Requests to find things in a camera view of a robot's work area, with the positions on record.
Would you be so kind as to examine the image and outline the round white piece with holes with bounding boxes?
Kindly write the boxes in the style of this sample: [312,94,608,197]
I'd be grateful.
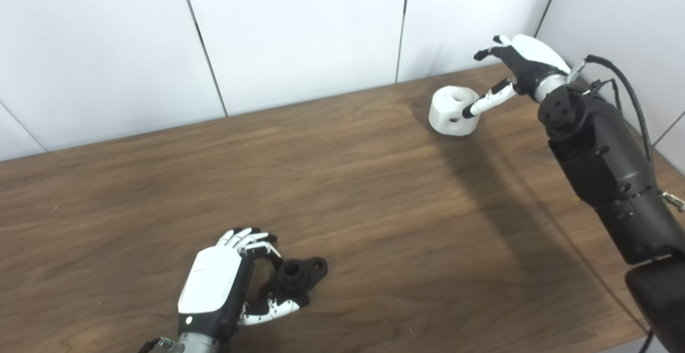
[428,86,481,137]

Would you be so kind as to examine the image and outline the thin black wrist wire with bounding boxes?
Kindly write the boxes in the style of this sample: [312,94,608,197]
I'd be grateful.
[582,78,622,114]

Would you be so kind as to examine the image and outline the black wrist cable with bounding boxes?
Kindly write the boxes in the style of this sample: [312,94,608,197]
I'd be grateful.
[568,55,655,165]
[138,336,171,353]

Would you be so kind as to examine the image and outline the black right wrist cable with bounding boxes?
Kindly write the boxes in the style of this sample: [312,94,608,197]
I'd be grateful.
[568,55,655,165]

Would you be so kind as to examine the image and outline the black flanged holder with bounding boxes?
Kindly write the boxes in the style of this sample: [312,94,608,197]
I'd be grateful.
[258,257,329,309]

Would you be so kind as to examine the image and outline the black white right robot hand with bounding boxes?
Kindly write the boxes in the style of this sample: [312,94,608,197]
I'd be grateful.
[462,34,572,119]

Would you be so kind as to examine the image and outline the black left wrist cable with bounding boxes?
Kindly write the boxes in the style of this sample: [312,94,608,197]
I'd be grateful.
[138,336,171,353]

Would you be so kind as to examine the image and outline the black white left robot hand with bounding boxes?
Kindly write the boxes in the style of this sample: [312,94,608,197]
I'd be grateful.
[177,227,302,343]

